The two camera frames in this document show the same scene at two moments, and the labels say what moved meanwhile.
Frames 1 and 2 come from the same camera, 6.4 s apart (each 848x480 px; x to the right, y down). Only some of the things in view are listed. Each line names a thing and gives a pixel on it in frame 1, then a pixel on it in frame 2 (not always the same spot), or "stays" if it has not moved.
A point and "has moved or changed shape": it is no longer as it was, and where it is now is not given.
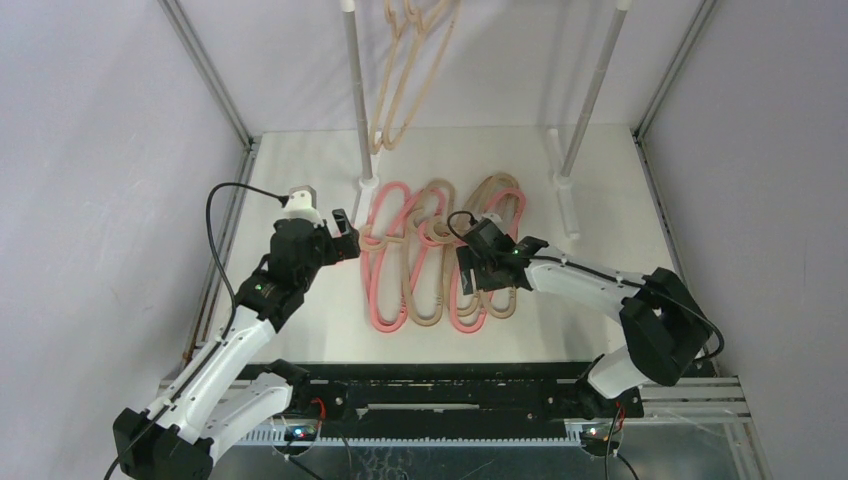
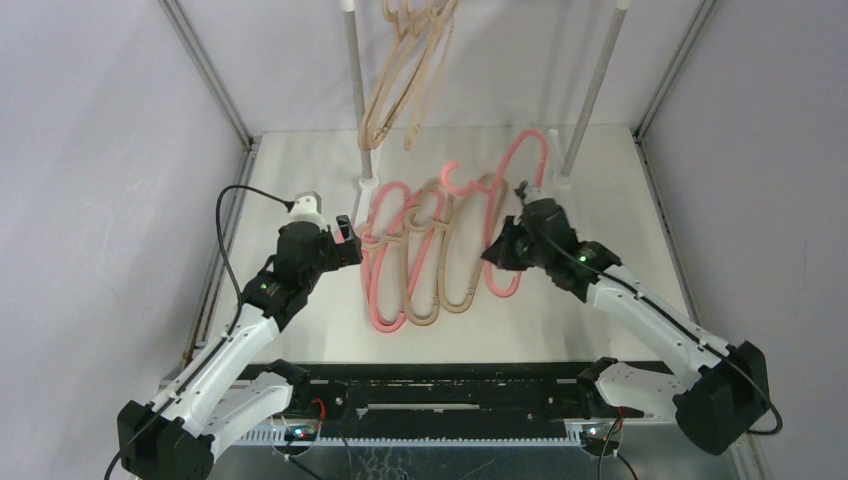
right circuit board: [600, 439] stays
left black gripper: [339, 248] stays
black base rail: [450, 400] stays
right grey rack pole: [591, 92] stays
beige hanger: [416, 28] has moved or changed shape
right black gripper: [473, 258] -> [511, 244]
